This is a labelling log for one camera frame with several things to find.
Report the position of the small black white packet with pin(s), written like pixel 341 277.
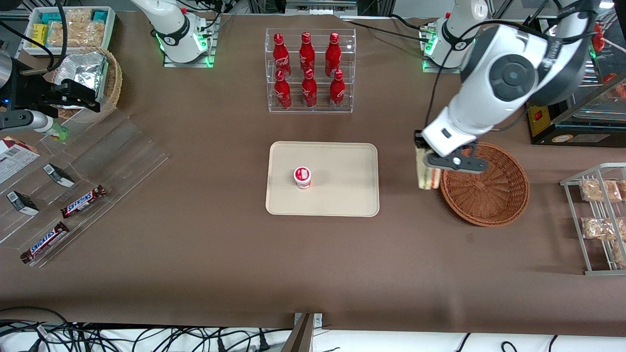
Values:
pixel 58 175
pixel 22 203

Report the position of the light wicker basket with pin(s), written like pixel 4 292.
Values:
pixel 115 78

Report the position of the clear acrylic stepped display stand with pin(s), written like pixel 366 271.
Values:
pixel 122 156

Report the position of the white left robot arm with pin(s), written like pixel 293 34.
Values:
pixel 513 73

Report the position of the clear bag of crackers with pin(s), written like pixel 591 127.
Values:
pixel 78 36
pixel 77 16
pixel 620 254
pixel 599 228
pixel 623 188
pixel 600 190

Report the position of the red Coca-Cola bottle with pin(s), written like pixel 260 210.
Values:
pixel 279 51
pixel 306 51
pixel 309 90
pixel 333 51
pixel 337 90
pixel 282 90

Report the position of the white plastic snack bin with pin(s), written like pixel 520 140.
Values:
pixel 27 29

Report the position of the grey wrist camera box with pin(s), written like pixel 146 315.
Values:
pixel 24 120

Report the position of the brown wicker basket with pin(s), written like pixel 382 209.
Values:
pixel 489 200

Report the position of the Snickers chocolate bar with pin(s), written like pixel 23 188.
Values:
pixel 83 201
pixel 45 242

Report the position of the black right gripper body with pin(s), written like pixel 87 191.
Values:
pixel 30 91

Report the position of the teal snack packet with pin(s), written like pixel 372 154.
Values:
pixel 100 15
pixel 50 18

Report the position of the red white yogurt cup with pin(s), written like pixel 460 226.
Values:
pixel 302 177

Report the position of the black display case appliance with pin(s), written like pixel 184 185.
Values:
pixel 562 132

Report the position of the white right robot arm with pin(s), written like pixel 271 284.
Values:
pixel 171 24

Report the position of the white orange carton box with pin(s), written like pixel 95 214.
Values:
pixel 14 159

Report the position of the yellow snack box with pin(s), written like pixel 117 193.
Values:
pixel 40 35

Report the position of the grey metal camera post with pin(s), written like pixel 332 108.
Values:
pixel 301 340

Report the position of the cream plastic tray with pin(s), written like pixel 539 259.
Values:
pixel 342 166

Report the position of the clear acrylic bottle rack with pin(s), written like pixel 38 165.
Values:
pixel 296 105

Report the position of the triangle sandwich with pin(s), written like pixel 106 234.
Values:
pixel 426 178

